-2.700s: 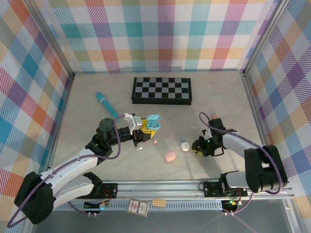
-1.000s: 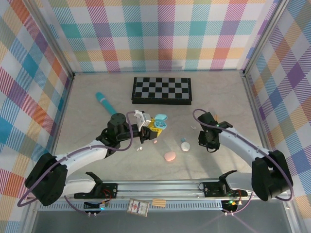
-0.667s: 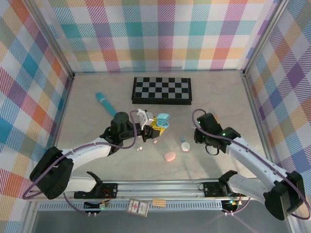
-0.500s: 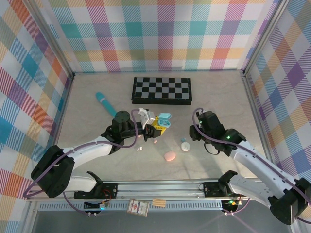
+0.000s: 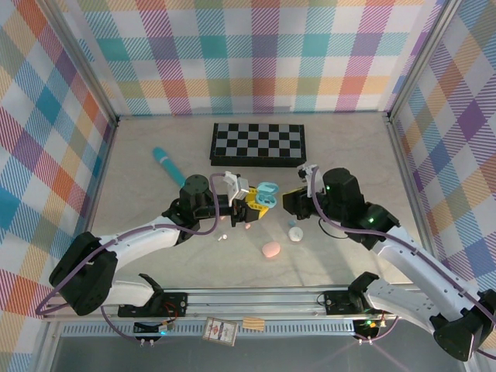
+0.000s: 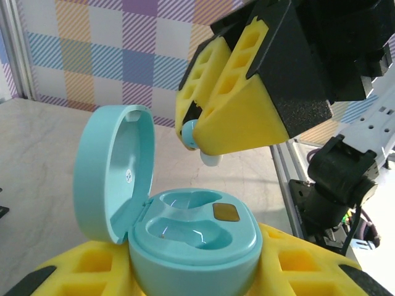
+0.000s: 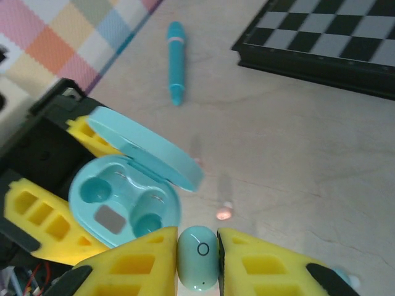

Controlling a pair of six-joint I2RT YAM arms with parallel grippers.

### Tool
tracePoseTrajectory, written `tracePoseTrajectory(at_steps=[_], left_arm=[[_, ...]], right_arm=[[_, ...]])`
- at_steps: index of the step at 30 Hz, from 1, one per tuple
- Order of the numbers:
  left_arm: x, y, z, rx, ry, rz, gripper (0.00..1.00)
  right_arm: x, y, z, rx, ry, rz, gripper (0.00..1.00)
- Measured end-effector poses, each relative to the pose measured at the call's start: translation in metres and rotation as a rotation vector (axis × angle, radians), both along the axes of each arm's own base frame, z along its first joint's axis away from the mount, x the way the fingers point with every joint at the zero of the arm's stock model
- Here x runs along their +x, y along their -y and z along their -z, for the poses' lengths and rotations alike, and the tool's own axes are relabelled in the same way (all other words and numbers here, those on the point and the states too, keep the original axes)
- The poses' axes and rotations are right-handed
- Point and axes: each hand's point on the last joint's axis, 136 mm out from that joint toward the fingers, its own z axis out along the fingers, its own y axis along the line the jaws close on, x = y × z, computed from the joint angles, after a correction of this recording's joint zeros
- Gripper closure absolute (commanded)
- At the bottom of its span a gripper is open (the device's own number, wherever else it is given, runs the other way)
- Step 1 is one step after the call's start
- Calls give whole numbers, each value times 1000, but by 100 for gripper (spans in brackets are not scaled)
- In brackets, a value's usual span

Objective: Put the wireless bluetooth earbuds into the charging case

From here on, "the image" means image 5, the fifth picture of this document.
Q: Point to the small controller board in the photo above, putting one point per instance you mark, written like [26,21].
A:
[153,328]
[368,327]

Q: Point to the perforated metal strip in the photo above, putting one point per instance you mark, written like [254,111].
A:
[116,330]

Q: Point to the small wooden block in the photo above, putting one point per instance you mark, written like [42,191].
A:
[252,322]

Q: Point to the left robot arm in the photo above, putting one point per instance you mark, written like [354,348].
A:
[85,279]

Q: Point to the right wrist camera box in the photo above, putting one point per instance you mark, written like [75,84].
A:
[308,170]

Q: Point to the black and white chessboard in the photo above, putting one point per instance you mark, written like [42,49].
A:
[257,143]

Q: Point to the aluminium frame post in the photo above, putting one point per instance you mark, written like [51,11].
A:
[420,62]
[87,66]

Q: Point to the teal plastic tube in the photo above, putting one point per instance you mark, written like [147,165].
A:
[167,164]

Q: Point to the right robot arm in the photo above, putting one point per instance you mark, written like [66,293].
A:
[407,271]

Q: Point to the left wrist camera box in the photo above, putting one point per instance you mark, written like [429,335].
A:
[241,190]

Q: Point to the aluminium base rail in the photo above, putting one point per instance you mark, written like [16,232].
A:
[252,300]

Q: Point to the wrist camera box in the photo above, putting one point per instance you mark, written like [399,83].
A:
[241,190]
[308,170]

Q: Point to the playing card box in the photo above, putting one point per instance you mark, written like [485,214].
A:
[220,330]

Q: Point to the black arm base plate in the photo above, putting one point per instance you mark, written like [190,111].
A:
[341,304]
[170,304]

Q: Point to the aluminium side rail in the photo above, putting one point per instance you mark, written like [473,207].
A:
[408,174]
[101,170]

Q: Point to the teal earbud charging case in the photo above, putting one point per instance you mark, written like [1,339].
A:
[268,188]

